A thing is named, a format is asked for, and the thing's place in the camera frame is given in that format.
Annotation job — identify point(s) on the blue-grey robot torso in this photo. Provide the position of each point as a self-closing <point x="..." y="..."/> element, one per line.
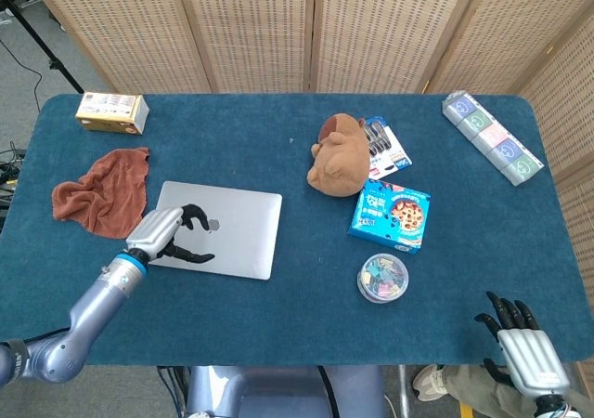
<point x="278" y="392"/>

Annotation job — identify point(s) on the yellow tissue box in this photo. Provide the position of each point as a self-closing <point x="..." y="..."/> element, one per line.
<point x="111" y="111"/>

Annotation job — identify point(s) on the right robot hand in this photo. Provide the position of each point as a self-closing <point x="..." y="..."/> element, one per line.
<point x="533" y="357"/>

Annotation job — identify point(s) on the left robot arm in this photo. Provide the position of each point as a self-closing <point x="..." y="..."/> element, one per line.
<point x="88" y="316"/>

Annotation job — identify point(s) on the row of pocket tissue packs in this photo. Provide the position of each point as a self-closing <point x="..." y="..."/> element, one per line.
<point x="492" y="134"/>

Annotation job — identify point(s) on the rust brown cloth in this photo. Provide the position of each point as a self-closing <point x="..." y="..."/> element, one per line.
<point x="107" y="190"/>

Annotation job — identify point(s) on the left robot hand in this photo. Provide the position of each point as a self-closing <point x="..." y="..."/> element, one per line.
<point x="153" y="230"/>

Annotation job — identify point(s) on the khaki trouser leg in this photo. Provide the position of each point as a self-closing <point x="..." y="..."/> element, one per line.
<point x="482" y="392"/>

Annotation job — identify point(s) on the black tripod stand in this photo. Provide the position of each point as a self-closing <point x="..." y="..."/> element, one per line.
<point x="42" y="46"/>

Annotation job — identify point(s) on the brown plush capybara toy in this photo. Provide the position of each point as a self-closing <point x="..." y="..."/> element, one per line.
<point x="341" y="162"/>

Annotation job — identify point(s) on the grey laptop computer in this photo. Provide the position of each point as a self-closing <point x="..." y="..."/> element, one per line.
<point x="246" y="232"/>

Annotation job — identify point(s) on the blue cookie box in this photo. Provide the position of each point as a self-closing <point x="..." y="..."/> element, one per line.
<point x="390" y="218"/>

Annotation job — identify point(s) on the clear tub of binder clips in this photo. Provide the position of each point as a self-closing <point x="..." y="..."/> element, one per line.
<point x="383" y="278"/>

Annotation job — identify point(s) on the blue table cloth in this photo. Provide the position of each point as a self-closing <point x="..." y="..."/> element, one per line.
<point x="297" y="316"/>

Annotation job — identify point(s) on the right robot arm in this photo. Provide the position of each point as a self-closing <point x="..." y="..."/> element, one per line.
<point x="554" y="408"/>

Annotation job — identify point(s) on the white sneaker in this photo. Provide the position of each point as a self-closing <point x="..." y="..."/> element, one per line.
<point x="429" y="383"/>

